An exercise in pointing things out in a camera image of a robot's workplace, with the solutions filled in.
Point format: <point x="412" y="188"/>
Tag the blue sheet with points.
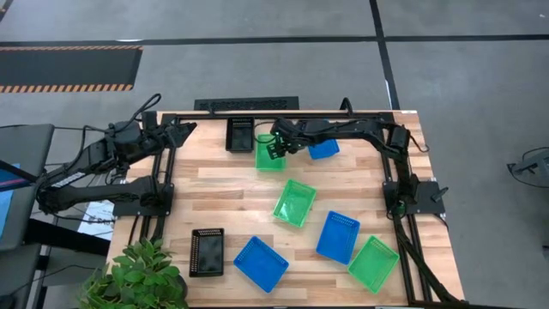
<point x="5" y="201"/>

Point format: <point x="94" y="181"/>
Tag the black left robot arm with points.
<point x="98" y="154"/>

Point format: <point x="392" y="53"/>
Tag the grey desk panel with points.
<point x="30" y="146"/>

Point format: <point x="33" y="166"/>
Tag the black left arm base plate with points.
<point x="128" y="208"/>

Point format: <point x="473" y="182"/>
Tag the green leafy potted plant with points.
<point x="133" y="279"/>

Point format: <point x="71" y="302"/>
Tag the black plastic slotted basket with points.
<point x="240" y="136"/>
<point x="207" y="253"/>

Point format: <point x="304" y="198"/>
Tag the black perforated strip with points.
<point x="246" y="104"/>

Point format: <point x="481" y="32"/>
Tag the green plastic slotted basket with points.
<point x="268" y="163"/>
<point x="295" y="203"/>
<point x="373" y="264"/>

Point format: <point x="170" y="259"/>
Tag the white papers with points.
<point x="100" y="219"/>

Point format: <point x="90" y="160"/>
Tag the black aluminium table frame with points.
<point x="206" y="116"/>

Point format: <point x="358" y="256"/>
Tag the blue plastic slotted basket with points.
<point x="338" y="237"/>
<point x="261" y="264"/>
<point x="324" y="151"/>

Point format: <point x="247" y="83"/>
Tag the grey stand base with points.
<point x="532" y="169"/>

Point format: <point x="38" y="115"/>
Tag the black hazard-striped floor mat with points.
<point x="68" y="68"/>

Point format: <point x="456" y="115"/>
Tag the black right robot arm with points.
<point x="364" y="129"/>

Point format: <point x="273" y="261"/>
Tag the black clamp lever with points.
<point x="439" y="194"/>

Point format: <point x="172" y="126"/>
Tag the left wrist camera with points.
<point x="150" y="120"/>

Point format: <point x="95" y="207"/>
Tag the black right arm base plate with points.
<point x="429" y="205"/>

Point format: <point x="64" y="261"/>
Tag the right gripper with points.
<point x="293" y="133"/>

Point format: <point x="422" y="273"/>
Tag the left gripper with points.
<point x="158" y="137"/>

